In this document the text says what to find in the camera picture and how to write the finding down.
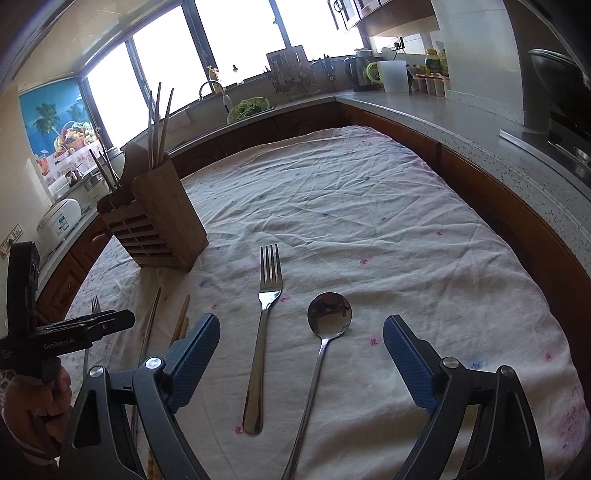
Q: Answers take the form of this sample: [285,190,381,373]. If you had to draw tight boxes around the chopsticks in holder slot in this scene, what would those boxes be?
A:
[89,149,120,192]
[147,84,174,169]

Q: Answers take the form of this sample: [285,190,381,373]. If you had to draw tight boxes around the small white blender pot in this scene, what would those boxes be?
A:
[84,173,109,201]

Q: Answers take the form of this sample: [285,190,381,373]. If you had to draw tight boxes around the wooden knife rack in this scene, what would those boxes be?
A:
[266,45,319,97]

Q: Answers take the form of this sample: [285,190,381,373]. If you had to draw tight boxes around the metal chopstick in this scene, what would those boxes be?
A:
[128,286,164,439]

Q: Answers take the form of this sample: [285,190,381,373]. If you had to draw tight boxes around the yellow dish soap bottle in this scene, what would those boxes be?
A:
[207,65,222,94]

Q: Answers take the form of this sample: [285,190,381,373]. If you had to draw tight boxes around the white rice cooker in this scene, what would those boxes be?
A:
[36,197,82,255]

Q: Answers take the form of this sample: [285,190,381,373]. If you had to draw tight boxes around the chopsticks in holder left slot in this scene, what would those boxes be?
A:
[89,149,120,192]

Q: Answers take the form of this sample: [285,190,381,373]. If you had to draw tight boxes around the white plastic jug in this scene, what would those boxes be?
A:
[366,60,410,94]

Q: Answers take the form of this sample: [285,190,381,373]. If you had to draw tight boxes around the white electric pot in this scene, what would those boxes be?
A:
[106,147,125,177]

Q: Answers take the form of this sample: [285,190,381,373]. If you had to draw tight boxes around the white dotted tablecloth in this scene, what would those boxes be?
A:
[63,126,590,479]

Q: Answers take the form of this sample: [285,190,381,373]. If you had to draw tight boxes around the black electric kettle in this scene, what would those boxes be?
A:
[344,48,380,92]

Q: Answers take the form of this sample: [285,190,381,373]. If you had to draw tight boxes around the wooden utensil holder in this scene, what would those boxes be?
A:
[97,143,208,271]

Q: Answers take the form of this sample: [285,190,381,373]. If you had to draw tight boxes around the chrome sink faucet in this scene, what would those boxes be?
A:
[198,80,233,113]

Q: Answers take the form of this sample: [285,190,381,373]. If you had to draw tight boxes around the upper wooden cabinets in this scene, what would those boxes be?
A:
[327,0,440,37]

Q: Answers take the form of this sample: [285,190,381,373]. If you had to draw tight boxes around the fruit beach poster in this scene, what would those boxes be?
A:
[19,79,102,188]

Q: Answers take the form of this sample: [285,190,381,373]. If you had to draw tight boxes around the steel spoon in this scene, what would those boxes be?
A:
[281,292,353,479]

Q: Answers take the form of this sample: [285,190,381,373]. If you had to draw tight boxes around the black gas stove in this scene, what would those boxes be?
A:
[499,111,590,197]

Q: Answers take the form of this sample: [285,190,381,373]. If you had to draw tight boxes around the chopsticks in holder right slot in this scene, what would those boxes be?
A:
[147,84,174,169]

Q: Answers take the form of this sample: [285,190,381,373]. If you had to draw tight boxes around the green vegetable colander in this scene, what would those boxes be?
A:
[226,97,270,124]

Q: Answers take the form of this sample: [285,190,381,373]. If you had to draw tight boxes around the light bamboo chopstick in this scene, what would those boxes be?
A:
[170,295,191,344]
[178,316,189,339]

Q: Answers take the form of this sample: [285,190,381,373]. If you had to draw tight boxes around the person's left hand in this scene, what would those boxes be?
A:
[3,367,72,456]

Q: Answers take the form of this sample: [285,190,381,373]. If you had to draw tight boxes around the spice bottle rack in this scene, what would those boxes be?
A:
[414,48,451,98]

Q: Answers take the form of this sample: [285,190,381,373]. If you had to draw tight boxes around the wall power socket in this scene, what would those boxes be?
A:
[0,223,23,258]

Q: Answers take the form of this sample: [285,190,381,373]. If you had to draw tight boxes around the steel fork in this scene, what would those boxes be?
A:
[242,244,283,435]
[82,295,101,379]

